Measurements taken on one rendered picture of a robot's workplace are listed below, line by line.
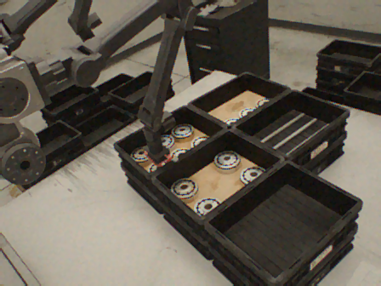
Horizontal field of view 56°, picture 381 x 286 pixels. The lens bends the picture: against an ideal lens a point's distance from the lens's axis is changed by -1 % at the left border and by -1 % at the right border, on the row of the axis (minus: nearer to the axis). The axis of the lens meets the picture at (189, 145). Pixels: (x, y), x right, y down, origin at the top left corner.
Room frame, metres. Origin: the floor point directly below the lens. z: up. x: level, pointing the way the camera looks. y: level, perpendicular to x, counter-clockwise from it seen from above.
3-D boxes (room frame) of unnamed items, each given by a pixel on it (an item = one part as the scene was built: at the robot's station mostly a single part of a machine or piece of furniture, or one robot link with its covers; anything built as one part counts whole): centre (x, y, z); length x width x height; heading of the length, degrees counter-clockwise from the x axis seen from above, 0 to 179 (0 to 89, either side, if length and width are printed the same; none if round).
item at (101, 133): (2.18, 0.59, 0.31); 0.40 x 0.30 x 0.34; 129
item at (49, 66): (0.85, 0.32, 1.45); 0.09 x 0.08 x 0.12; 39
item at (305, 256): (0.72, -0.24, 0.92); 0.40 x 0.30 x 0.02; 121
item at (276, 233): (0.72, -0.24, 0.87); 0.40 x 0.30 x 0.11; 121
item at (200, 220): (0.97, -0.08, 0.92); 0.40 x 0.30 x 0.02; 121
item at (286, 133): (1.18, -0.42, 0.87); 0.40 x 0.30 x 0.11; 121
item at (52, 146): (1.92, 0.90, 0.37); 0.40 x 0.30 x 0.45; 129
